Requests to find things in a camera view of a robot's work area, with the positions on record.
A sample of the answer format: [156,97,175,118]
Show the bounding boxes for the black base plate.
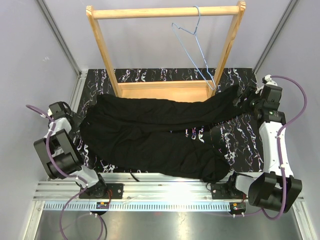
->
[79,183,124,200]
[210,183,249,200]

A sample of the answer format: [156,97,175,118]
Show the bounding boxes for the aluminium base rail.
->
[32,173,305,202]

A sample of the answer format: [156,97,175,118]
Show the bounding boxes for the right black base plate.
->
[210,183,249,200]

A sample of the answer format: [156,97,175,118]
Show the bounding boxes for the aluminium frame post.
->
[34,0,88,78]
[253,0,300,75]

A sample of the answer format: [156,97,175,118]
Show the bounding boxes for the wooden clothes rack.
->
[85,0,246,102]

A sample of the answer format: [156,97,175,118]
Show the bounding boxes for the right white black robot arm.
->
[226,83,303,214]

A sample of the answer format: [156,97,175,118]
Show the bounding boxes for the slotted grey cable duct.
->
[44,201,246,212]

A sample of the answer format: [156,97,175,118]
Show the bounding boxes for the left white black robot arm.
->
[26,101,111,199]

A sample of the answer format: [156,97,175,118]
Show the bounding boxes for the right aluminium frame post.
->
[253,0,300,75]

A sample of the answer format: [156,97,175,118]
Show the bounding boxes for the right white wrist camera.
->
[262,74,278,86]

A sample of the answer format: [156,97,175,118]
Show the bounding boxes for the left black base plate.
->
[79,183,124,200]

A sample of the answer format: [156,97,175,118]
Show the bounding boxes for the black trousers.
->
[79,85,243,183]

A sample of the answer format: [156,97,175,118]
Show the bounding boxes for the light blue wire hanger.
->
[171,5,217,91]

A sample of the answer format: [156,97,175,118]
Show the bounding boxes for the left aluminium frame post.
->
[34,0,88,78]

